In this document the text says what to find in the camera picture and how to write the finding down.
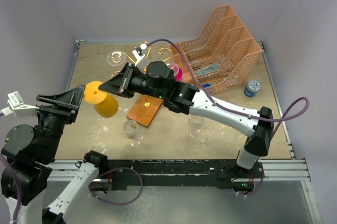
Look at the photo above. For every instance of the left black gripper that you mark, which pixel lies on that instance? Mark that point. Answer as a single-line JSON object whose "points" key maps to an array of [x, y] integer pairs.
{"points": [[69, 99]]}

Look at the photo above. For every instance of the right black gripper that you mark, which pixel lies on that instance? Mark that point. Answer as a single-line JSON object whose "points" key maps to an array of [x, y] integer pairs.
{"points": [[128, 72]]}

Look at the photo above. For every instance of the yellow plastic wine glass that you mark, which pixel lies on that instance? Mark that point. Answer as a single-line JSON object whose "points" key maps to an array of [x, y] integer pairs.
{"points": [[104, 103]]}

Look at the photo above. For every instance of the clear wine glass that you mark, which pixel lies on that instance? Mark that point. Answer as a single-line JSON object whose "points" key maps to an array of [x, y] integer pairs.
{"points": [[132, 131], [116, 58], [195, 124]]}

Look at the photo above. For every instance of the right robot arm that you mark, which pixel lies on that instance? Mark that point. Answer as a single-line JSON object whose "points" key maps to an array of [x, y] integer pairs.
{"points": [[159, 82]]}

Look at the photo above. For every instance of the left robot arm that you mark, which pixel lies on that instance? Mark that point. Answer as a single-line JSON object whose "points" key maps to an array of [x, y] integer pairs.
{"points": [[29, 150]]}

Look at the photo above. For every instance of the pink plastic wine glass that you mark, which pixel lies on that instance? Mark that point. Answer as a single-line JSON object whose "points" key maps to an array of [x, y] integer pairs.
{"points": [[178, 74]]}

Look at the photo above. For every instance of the orange plastic file organizer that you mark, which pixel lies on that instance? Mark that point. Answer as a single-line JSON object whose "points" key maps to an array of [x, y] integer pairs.
{"points": [[222, 56]]}

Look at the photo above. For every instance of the blue white round tin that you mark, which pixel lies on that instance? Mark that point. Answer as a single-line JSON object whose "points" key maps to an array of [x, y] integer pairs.
{"points": [[252, 88]]}

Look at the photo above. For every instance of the gold wire wine glass rack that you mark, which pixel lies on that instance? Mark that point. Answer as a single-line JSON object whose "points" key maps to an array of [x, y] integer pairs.
{"points": [[144, 108]]}

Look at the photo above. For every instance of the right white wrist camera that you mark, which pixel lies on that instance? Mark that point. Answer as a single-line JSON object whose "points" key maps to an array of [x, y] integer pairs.
{"points": [[141, 59]]}

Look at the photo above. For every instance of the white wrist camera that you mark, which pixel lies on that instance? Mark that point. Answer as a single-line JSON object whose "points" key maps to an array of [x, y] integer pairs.
{"points": [[141, 59], [18, 107]]}

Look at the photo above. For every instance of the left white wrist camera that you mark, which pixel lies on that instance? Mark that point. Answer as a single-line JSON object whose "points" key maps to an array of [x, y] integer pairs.
{"points": [[18, 107]]}

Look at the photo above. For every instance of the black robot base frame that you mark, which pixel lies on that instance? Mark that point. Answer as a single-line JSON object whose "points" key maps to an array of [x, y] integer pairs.
{"points": [[219, 173]]}

